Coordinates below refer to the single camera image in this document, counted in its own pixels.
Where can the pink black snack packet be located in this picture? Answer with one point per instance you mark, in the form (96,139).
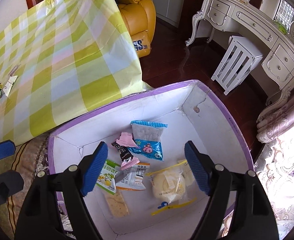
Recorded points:
(122,145)

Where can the white ornate dressing table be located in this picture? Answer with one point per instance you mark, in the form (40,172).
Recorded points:
(237,15)

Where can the green checkered tablecloth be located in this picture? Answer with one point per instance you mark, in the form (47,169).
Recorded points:
(52,87)

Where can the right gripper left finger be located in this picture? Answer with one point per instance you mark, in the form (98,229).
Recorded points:
(67,194)

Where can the white slatted stool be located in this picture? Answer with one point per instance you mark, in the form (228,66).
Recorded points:
(241,57)

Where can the small white candy packet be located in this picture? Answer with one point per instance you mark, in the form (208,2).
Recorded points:
(9,84)

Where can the orange leather armchair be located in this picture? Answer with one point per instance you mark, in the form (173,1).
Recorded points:
(117,30)

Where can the striped sofa cushion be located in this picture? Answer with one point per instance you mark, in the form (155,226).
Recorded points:
(29,160)

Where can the white purple storage box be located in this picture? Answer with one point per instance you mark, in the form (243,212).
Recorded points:
(192,112)

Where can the cracker clear packet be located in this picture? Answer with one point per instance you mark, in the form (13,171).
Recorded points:
(116,204)

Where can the blue sesame snack packet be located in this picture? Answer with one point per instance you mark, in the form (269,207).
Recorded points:
(147,136)

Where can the white cookie snack packet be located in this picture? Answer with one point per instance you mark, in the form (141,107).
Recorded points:
(186,172)

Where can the round bun yellow-edged packet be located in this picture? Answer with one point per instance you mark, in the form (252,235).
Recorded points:
(170,190)

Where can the white barcode snack packet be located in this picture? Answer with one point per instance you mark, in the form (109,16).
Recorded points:
(131,179)

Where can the purple bar clear packet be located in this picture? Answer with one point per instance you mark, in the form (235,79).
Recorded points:
(14,69)

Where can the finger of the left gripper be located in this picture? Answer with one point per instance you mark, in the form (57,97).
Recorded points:
(11,182)
(7,148)

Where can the green white snack packet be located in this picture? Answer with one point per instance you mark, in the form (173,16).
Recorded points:
(106,179)

